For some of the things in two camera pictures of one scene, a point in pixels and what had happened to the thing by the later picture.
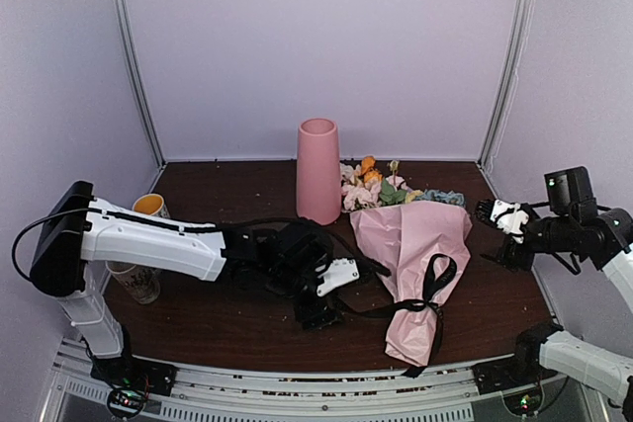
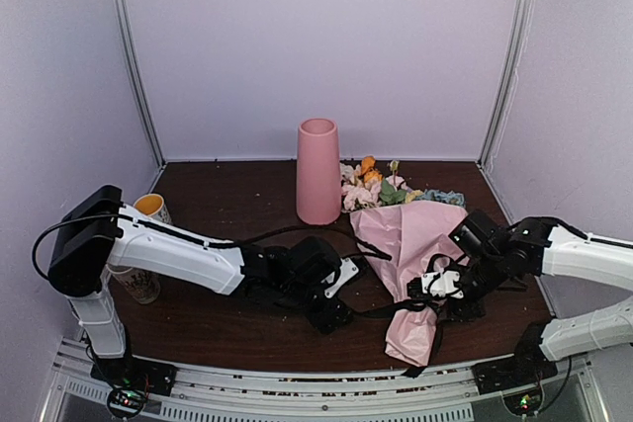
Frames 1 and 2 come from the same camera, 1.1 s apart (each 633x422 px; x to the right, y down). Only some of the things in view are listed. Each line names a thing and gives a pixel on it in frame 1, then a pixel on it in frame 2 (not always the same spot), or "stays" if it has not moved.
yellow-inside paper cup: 151,205 stays
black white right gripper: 510,257 -> 462,312
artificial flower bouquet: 363,186 stays
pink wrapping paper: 416,251 stays
